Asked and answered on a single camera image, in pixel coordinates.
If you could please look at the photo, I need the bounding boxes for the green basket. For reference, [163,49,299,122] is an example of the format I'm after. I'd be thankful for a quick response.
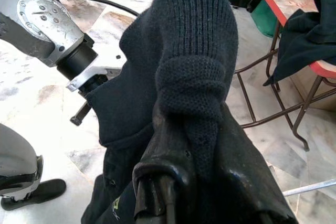
[250,0,286,38]

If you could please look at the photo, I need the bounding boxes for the black robot foot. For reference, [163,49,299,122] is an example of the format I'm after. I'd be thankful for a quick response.
[0,178,66,211]

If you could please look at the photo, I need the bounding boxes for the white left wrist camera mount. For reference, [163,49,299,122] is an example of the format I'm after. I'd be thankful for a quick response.
[65,47,127,91]

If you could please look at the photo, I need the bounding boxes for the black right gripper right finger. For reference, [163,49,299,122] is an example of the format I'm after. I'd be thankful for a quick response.
[193,102,294,224]

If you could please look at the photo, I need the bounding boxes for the light wooden cabinet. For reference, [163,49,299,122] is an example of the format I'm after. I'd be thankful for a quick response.
[288,77,336,109]

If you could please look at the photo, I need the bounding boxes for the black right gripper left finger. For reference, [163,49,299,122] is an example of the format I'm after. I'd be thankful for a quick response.
[132,0,239,224]

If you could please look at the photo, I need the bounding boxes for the silver metal clothes rack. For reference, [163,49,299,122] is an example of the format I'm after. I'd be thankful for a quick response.
[283,179,336,197]

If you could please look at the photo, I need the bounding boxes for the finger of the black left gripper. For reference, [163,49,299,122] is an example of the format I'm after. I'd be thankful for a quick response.
[69,100,92,126]

